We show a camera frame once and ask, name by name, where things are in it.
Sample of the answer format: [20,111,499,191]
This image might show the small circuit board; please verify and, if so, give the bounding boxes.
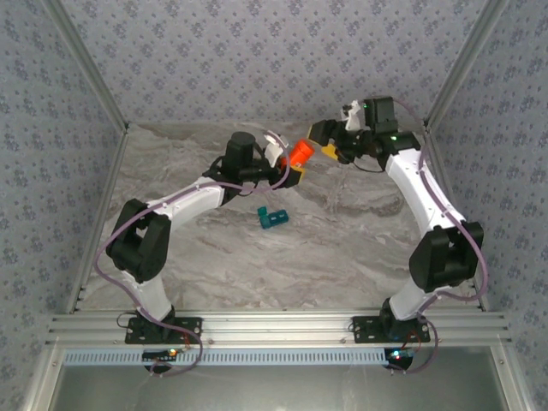
[384,348,415,363]
[142,348,179,361]

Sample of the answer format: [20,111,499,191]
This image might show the teal pill organizer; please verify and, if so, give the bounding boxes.
[255,205,290,231]

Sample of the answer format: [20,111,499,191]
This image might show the aluminium frame post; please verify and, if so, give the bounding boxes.
[422,0,511,129]
[42,0,130,132]

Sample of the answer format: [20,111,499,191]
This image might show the orange pill bottle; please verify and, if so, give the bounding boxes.
[285,143,312,170]

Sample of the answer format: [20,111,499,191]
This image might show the aluminium side rail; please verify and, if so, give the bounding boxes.
[421,123,491,312]
[63,123,132,316]

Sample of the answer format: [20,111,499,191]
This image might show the slotted grey cable duct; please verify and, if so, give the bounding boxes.
[63,347,390,367]

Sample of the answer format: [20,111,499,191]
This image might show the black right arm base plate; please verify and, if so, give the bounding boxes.
[351,315,432,345]

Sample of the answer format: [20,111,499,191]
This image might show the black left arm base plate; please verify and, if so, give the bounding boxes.
[124,315,204,346]

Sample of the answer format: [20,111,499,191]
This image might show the aluminium frame strut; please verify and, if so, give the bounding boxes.
[21,345,65,411]
[490,345,534,411]

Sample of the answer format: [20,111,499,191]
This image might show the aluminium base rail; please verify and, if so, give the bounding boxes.
[45,310,514,348]

